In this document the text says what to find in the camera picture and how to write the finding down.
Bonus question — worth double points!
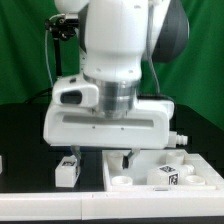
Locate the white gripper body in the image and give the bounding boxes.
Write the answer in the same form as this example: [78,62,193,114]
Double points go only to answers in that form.
[43,74,174,149]

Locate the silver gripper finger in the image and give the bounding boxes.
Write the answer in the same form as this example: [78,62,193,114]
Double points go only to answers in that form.
[71,146,81,165]
[122,149,140,169]

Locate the white square tabletop tray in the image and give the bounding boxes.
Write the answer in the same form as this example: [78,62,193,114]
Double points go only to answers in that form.
[102,150,224,192]

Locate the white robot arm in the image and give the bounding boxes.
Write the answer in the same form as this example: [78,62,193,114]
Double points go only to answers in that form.
[43,0,189,166]

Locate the white left fence block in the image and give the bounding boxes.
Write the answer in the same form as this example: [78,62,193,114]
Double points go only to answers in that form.
[0,155,3,175]

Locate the black cables at base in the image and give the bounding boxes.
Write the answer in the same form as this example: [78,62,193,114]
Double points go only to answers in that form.
[23,87,54,105]

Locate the white front fence rail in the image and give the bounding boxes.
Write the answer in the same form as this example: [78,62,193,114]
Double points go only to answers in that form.
[0,190,224,221]

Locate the black camera stand pole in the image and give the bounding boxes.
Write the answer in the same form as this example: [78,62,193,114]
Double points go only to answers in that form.
[53,38,63,78]

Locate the black camera on stand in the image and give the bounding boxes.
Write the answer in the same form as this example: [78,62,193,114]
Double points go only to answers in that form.
[45,13,79,41]

